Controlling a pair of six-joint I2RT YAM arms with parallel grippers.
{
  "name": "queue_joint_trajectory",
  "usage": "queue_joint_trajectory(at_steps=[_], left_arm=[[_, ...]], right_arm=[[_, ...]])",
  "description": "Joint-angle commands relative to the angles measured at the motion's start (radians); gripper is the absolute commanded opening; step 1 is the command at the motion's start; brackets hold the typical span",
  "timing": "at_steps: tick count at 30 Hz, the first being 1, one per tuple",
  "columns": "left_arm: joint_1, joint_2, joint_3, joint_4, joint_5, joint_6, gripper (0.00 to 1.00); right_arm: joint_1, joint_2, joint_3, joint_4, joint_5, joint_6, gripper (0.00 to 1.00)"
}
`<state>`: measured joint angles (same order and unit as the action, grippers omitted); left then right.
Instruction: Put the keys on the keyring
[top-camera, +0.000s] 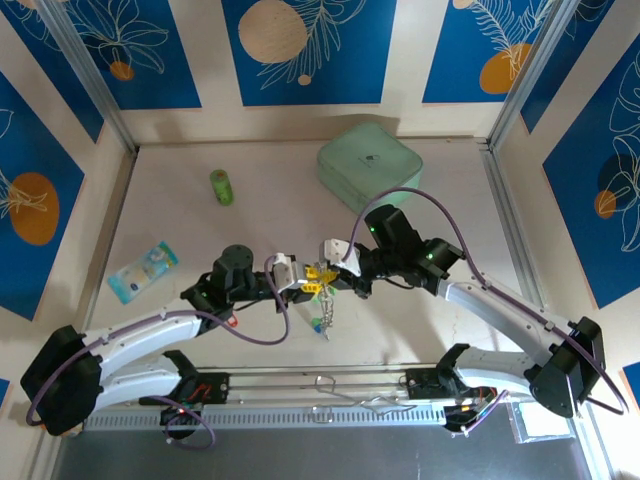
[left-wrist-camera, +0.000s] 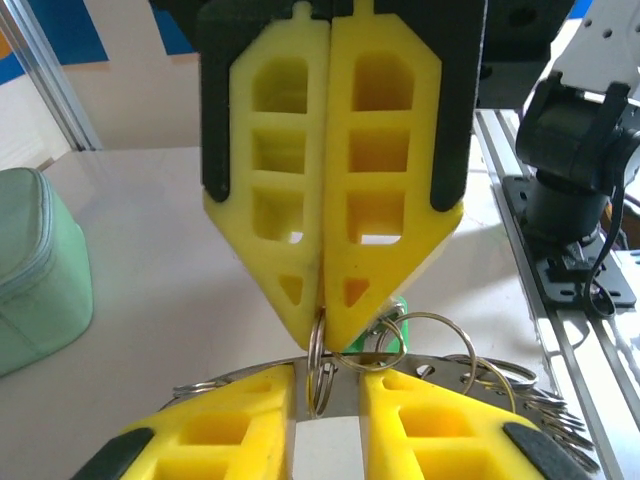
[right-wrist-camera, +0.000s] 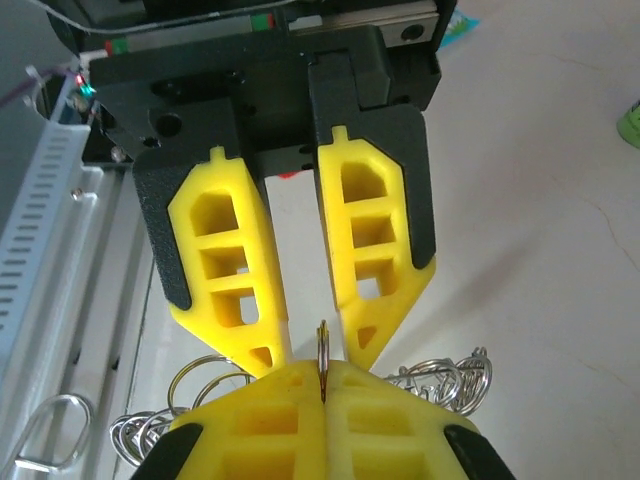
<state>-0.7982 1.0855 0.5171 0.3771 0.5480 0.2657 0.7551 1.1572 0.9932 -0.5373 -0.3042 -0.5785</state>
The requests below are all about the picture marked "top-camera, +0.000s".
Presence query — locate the large metal keyring disc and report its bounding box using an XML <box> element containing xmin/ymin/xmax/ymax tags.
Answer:
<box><xmin>312</xmin><ymin>284</ymin><xmax>337</xmax><ymax>342</ymax></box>

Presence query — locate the green bottle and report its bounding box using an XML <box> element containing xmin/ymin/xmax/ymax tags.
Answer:
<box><xmin>209</xmin><ymin>168</ymin><xmax>236</xmax><ymax>205</ymax></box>

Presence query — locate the mint green zip case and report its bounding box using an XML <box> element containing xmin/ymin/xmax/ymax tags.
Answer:
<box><xmin>315</xmin><ymin>123</ymin><xmax>425</xmax><ymax>223</ymax></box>

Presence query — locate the blue tissue packet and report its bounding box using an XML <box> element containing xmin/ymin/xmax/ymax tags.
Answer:
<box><xmin>107</xmin><ymin>241</ymin><xmax>180</xmax><ymax>305</ymax></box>

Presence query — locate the clear plastic bag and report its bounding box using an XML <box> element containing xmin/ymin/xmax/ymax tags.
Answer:
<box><xmin>507</xmin><ymin>399</ymin><xmax>576</xmax><ymax>445</ymax></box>

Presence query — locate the metal wire hook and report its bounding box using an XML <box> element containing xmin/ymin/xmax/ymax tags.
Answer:
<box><xmin>313</xmin><ymin>373</ymin><xmax>351</xmax><ymax>399</ymax></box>

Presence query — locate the aluminium extrusion rail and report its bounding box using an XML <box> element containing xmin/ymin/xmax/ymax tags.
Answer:
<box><xmin>197</xmin><ymin>362</ymin><xmax>586</xmax><ymax>401</ymax></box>

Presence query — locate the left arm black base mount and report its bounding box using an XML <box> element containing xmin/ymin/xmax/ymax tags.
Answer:
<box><xmin>139</xmin><ymin>369</ymin><xmax>231</xmax><ymax>441</ymax></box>

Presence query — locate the bent metal wire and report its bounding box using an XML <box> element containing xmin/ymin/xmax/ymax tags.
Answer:
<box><xmin>349</xmin><ymin>392</ymin><xmax>420</xmax><ymax>416</ymax></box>

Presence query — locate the aluminium side rail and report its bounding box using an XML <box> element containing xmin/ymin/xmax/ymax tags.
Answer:
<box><xmin>74</xmin><ymin>147</ymin><xmax>139</xmax><ymax>369</ymax></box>
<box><xmin>477</xmin><ymin>139</ymin><xmax>559</xmax><ymax>361</ymax></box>

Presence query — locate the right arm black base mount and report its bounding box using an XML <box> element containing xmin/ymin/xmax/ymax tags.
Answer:
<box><xmin>404</xmin><ymin>367</ymin><xmax>501</xmax><ymax>436</ymax></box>

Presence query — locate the perforated metal cable tray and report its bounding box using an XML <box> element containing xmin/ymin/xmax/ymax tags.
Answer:
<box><xmin>82</xmin><ymin>402</ymin><xmax>449</xmax><ymax>431</ymax></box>

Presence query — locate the aluminium upright post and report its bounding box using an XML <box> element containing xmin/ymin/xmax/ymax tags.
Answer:
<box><xmin>487</xmin><ymin>0</ymin><xmax>591</xmax><ymax>151</ymax></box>
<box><xmin>37</xmin><ymin>0</ymin><xmax>139</xmax><ymax>154</ymax></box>

